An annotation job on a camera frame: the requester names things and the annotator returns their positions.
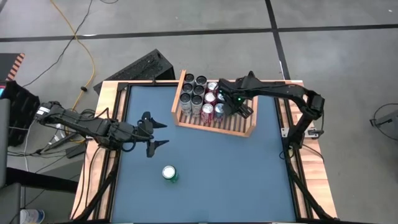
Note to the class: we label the white Celsius Arctic Vibe can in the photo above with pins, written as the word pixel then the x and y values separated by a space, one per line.
pixel 189 77
pixel 187 88
pixel 185 99

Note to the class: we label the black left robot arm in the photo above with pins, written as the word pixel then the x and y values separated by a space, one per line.
pixel 81 124

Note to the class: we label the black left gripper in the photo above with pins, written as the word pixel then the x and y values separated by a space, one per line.
pixel 136 133

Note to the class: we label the white Celsius Tropical Vibe can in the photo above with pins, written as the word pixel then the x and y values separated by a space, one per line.
pixel 199 90
pixel 201 80
pixel 196 101

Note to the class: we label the black perforated metal case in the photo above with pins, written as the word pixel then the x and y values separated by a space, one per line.
pixel 140 70

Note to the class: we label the black mat orange striped edge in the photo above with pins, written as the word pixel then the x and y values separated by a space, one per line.
pixel 7 65

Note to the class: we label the black triangular clamp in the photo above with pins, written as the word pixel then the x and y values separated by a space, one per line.
pixel 251 74

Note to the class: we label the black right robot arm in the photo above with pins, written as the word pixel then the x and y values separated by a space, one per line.
pixel 280 90

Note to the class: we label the black power adapter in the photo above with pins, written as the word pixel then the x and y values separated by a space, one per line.
pixel 75 151

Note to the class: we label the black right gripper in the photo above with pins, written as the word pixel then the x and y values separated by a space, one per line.
pixel 236 91

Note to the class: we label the green Sprite can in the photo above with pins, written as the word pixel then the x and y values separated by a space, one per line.
pixel 170 173

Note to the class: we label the black metal table frame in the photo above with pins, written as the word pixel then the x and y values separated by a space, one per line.
pixel 140 84

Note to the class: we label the wooden slatted shelf rack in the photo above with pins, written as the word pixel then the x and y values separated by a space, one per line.
pixel 245 124

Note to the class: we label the red Coca-Cola can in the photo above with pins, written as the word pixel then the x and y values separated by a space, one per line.
pixel 210 97
pixel 207 109
pixel 212 86

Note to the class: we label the black fabric case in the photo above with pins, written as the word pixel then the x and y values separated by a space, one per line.
pixel 21 112

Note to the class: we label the white blue object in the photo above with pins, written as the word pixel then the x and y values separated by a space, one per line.
pixel 31 216

